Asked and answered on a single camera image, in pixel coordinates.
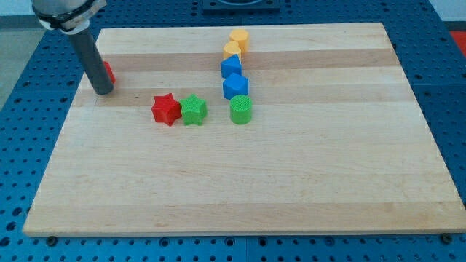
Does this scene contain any red circle block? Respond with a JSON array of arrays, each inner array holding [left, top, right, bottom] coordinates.
[[103, 61, 116, 84]]

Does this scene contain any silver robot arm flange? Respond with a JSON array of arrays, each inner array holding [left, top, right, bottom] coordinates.
[[31, 0, 107, 35]]

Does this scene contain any green cylinder block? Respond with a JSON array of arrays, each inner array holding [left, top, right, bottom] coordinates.
[[229, 95, 253, 124]]

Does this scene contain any green star block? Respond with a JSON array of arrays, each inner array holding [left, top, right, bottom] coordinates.
[[179, 94, 208, 125]]

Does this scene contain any blue cube block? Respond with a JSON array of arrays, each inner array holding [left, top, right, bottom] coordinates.
[[223, 73, 249, 100]]

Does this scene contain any wooden board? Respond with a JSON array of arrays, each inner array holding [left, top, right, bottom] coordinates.
[[23, 23, 465, 237]]

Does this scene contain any blue triangle block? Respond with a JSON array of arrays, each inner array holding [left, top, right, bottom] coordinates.
[[221, 55, 242, 79]]

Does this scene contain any red star block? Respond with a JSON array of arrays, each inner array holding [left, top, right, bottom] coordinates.
[[151, 93, 182, 126]]

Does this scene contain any yellow heart block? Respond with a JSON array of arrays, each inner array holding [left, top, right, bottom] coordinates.
[[222, 41, 242, 60]]

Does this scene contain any yellow hexagon block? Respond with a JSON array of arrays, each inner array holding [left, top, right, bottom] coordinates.
[[229, 28, 250, 53]]

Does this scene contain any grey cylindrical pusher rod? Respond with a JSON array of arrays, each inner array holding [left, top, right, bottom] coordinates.
[[68, 28, 114, 95]]

